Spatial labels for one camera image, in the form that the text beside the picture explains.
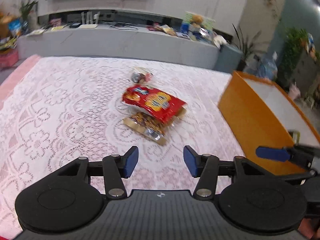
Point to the clear wrapped candy bag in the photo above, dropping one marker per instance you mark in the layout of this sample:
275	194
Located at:
141	75

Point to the right hand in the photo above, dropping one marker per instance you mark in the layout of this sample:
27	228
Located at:
309	228

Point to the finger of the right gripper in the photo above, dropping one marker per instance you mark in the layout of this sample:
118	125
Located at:
275	154

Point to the grey tv console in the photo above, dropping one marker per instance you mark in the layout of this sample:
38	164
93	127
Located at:
105	41

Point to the peanut snack clear bag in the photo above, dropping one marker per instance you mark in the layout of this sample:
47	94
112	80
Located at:
150	127

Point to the blue water jug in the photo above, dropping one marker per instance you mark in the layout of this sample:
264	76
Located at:
267	68

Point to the snack pile on console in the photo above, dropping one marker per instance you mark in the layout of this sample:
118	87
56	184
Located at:
162	28

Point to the orange cardboard box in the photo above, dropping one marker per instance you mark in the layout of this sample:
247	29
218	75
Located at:
260	113

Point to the teddy bear gift box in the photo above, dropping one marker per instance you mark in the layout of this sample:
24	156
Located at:
197	27

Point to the green plant in glass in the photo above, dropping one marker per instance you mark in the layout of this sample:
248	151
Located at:
28	15

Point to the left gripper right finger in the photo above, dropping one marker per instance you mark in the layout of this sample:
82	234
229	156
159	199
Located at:
206	168

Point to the white lace tablecloth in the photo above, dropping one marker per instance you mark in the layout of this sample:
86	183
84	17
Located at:
55	109

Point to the blue snack bag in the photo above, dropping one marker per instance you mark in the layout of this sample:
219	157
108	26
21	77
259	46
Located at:
15	27

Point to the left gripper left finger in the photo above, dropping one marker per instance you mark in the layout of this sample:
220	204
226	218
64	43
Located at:
117	167

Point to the white wifi router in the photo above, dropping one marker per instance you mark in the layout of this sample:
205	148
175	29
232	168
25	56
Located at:
90	22

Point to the pink space heater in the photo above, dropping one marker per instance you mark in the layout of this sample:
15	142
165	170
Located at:
294	92

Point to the potted green plant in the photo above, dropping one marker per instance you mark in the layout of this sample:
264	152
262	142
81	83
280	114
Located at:
247	46

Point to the pink storage box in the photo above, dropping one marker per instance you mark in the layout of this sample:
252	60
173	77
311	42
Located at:
8	58

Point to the grey trash bin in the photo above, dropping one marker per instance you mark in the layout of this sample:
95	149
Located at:
228	59

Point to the red cracker bag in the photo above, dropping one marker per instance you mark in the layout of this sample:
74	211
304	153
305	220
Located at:
156	102

